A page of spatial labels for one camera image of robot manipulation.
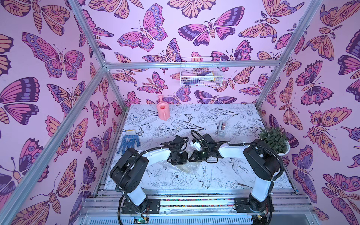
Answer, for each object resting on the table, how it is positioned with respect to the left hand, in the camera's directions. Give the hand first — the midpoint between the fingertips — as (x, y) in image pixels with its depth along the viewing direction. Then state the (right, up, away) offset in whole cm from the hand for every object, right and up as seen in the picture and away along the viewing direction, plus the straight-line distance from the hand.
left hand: (187, 161), depth 89 cm
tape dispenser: (+26, +21, +13) cm, 36 cm away
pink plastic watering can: (-17, +34, +15) cm, 41 cm away
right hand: (+1, +1, -1) cm, 2 cm away
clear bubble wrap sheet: (+1, -2, -4) cm, 5 cm away
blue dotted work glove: (-42, +11, +11) cm, 45 cm away
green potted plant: (+49, +17, -10) cm, 53 cm away
